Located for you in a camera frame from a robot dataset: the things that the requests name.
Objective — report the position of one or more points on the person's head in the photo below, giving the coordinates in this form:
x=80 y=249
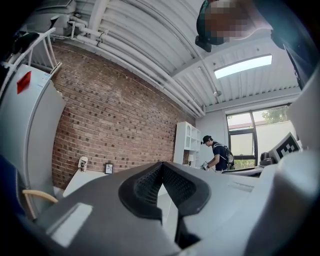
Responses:
x=225 y=20

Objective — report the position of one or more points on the blue fabric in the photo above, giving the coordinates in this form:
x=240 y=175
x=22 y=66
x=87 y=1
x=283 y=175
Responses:
x=10 y=185

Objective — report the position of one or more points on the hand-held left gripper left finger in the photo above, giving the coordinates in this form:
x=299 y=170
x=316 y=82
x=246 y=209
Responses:
x=95 y=200

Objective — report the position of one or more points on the wooden chair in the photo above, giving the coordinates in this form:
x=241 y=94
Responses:
x=37 y=196

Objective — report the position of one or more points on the small white table lamp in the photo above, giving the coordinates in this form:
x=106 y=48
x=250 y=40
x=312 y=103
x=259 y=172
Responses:
x=190 y=159

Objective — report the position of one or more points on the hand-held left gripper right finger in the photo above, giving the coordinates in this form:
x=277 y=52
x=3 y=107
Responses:
x=220 y=200

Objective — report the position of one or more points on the white desk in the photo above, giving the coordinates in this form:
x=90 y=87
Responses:
x=82 y=180

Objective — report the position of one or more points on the rectangular ceiling light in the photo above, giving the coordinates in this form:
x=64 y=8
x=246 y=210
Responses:
x=242 y=66

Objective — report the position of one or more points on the small black picture frame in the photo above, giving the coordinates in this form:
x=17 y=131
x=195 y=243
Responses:
x=109 y=168

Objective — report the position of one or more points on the white air conditioner unit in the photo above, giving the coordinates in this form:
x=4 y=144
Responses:
x=52 y=17

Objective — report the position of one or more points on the white refrigerator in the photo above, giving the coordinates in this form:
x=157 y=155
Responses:
x=27 y=130

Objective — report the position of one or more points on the red sticker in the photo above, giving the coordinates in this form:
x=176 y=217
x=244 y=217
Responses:
x=24 y=82

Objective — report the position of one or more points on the white shelf cabinet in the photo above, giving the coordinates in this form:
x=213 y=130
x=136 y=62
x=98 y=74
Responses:
x=186 y=142

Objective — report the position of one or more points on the black head-mounted camera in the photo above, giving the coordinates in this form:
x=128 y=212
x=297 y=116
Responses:
x=203 y=44

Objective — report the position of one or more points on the black framed window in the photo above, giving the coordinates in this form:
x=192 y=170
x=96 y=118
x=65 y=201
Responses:
x=252 y=140

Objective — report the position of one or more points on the white ceiling pipes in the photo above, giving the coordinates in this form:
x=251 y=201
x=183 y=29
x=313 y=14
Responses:
x=140 y=65

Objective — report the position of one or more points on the white patterned cup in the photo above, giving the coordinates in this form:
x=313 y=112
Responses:
x=83 y=164

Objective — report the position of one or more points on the round smoke detector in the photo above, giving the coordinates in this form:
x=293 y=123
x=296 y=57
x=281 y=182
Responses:
x=217 y=93

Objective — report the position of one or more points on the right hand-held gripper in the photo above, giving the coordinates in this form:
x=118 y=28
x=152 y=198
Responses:
x=287 y=148

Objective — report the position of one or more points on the white metal rack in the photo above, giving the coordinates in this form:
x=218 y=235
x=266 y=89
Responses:
x=37 y=47

